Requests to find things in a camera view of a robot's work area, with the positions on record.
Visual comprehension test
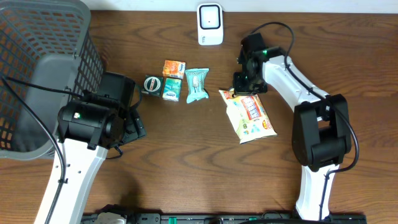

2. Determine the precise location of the green tissue pack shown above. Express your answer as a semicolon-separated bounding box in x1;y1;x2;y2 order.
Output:
162;78;182;101

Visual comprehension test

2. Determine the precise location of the dark green round-label box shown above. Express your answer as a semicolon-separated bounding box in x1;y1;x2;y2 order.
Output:
141;75;164;97

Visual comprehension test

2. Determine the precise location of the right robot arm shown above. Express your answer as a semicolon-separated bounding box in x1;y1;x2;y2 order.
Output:
233;47;358;221

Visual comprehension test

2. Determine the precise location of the teal small snack packet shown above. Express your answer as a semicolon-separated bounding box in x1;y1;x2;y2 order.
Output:
185;68;209;104

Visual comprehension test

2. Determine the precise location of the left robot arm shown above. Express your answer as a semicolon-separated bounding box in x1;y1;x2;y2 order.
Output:
35;93;146;223

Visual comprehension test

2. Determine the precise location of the grey plastic mesh basket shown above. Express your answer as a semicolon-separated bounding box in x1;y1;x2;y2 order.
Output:
1;0;104;161

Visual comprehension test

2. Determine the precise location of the large white snack bag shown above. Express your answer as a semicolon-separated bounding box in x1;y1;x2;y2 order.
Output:
219;88;277;144

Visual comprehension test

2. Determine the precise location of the white barcode scanner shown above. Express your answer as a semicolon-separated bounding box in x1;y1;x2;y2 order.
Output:
197;3;224;45

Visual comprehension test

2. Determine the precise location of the orange tissue pack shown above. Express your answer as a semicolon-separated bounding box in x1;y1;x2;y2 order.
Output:
162;60;186;80

